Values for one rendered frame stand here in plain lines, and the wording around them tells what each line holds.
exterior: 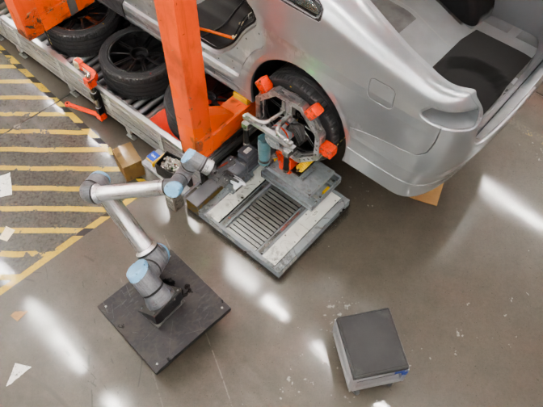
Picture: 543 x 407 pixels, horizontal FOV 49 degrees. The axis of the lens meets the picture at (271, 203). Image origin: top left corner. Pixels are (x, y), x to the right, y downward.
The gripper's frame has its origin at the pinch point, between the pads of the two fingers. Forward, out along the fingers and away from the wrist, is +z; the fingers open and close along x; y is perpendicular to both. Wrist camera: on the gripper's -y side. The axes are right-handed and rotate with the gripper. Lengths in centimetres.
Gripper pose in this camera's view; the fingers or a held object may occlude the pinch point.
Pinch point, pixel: (244, 182)
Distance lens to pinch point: 331.8
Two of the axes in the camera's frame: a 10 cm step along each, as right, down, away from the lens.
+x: 0.5, 3.6, -9.3
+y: -5.2, 8.1, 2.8
